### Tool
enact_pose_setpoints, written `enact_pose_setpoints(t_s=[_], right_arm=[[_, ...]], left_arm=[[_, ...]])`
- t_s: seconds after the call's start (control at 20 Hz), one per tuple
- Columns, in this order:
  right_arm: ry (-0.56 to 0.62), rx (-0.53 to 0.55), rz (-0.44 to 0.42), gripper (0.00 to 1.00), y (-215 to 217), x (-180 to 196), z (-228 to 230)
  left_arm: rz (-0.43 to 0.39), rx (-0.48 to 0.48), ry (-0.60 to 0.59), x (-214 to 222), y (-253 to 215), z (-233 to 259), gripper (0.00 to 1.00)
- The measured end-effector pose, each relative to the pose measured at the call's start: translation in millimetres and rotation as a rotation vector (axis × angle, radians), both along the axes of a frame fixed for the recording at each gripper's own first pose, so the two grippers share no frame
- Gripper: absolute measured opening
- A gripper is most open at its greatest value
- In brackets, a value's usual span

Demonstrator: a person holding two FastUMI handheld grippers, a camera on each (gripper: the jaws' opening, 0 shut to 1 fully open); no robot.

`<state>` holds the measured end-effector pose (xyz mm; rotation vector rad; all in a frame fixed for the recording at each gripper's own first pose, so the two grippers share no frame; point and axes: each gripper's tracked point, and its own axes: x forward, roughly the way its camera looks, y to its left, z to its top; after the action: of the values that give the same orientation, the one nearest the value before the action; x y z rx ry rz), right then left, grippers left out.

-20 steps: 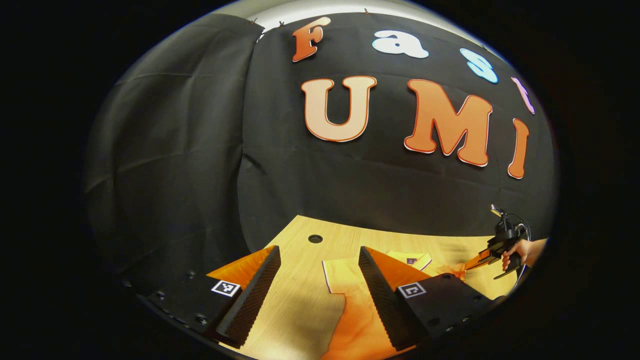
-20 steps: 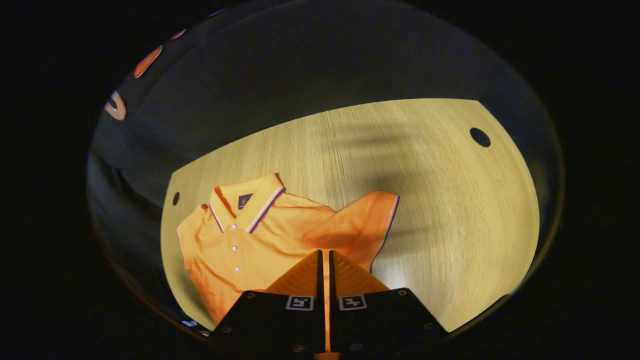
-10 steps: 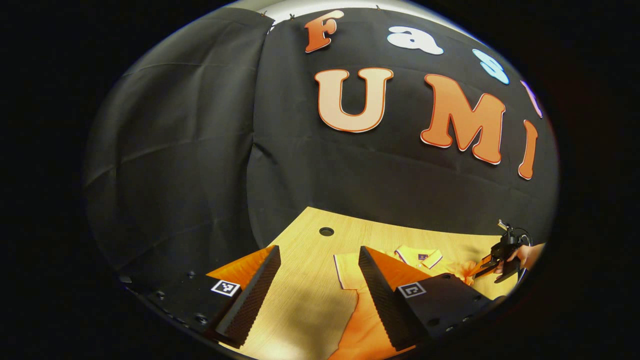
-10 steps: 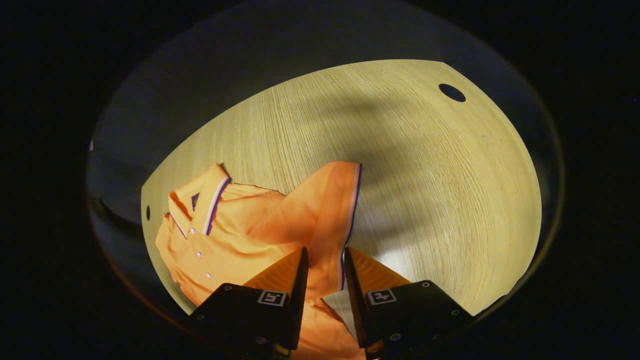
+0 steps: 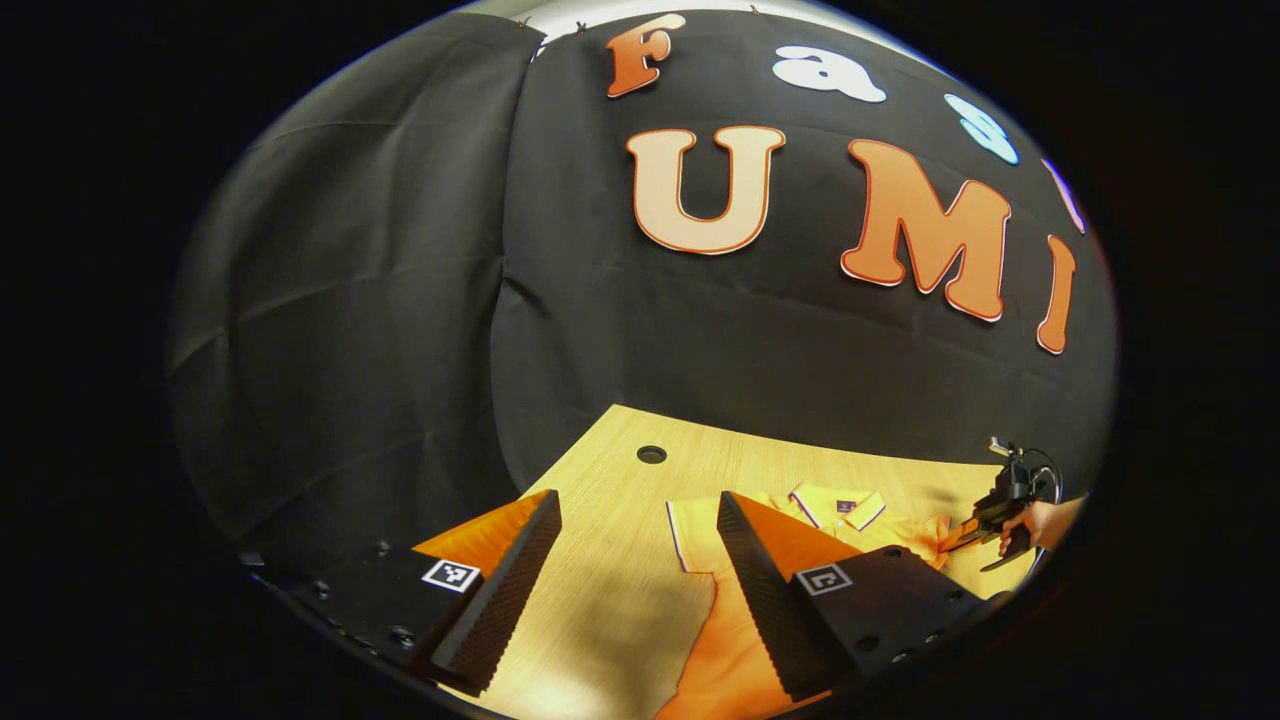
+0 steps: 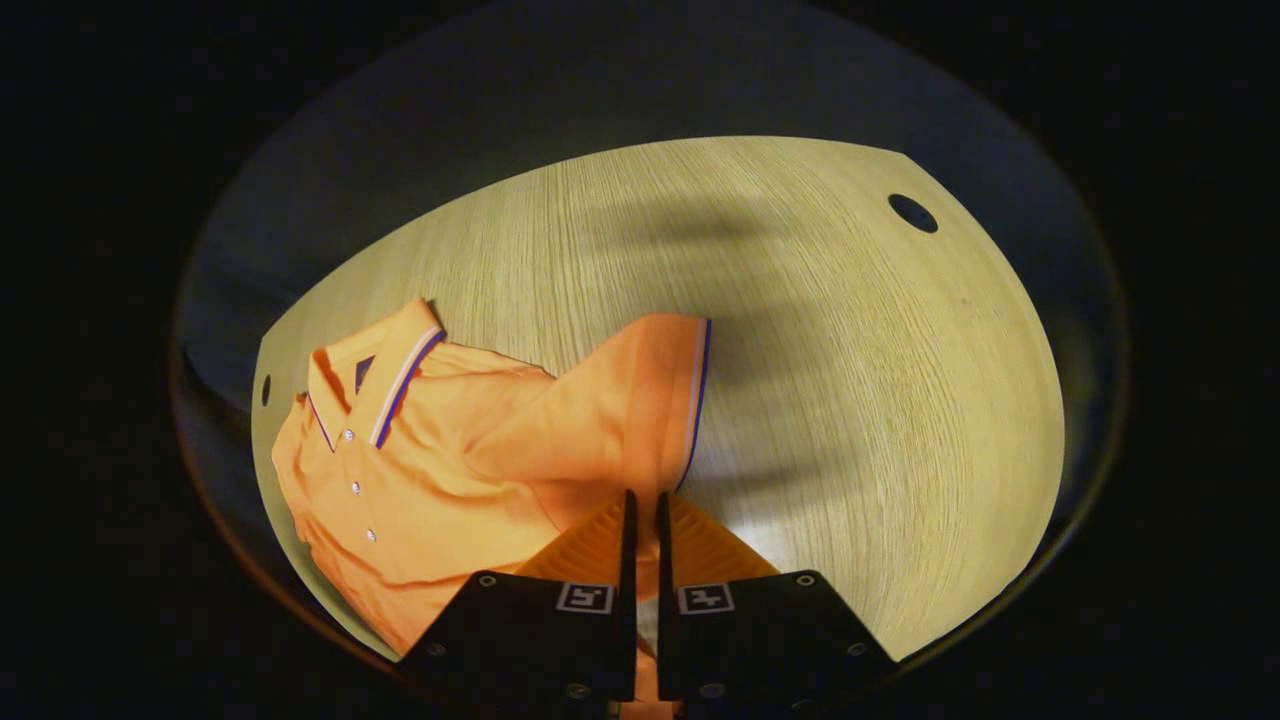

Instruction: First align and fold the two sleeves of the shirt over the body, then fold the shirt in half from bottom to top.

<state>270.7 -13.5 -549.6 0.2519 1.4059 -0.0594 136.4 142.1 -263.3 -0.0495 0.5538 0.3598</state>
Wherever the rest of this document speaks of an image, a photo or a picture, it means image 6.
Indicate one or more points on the orange polo T-shirt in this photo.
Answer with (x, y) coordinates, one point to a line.
(450, 480)

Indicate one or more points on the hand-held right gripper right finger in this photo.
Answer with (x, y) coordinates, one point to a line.
(664, 580)

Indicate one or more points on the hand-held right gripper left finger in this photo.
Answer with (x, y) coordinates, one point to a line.
(629, 560)

